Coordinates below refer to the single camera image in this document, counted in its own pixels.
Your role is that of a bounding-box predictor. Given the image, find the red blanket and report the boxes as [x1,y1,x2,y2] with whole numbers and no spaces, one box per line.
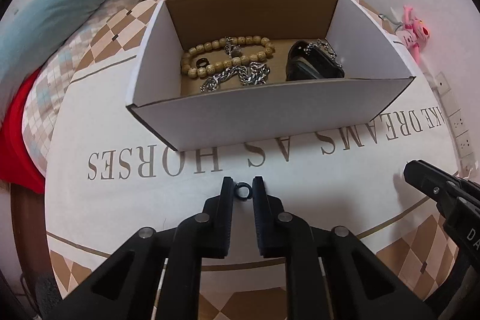
[0,69,45,194]

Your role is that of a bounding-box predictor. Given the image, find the pink panther plush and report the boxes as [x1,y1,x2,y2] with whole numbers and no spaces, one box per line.
[395,6,431,64]

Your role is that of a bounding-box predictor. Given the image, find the teal quilt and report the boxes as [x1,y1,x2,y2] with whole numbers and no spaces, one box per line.
[1,0,106,112]

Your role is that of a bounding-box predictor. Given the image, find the checkered bed sheet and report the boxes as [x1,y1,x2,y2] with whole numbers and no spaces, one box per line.
[22,0,156,175]

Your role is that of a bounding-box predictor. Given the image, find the white printed cloth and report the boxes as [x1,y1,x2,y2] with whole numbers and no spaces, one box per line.
[44,31,470,268]

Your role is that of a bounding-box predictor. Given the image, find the white power strip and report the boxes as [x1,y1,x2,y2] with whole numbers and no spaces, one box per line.
[423,71,479,179]

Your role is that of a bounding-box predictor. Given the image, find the black wristband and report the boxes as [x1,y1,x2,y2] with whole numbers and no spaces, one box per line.
[286,39,345,81]

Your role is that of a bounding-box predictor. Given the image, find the white cardboard box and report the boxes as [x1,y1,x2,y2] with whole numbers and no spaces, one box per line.
[125,0,415,151]

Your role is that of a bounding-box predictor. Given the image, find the wooden bead bracelet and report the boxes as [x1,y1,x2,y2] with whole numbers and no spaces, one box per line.
[180,34,277,81]

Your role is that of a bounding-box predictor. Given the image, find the silver chain bracelet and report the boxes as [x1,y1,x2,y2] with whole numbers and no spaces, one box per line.
[198,61,272,94]

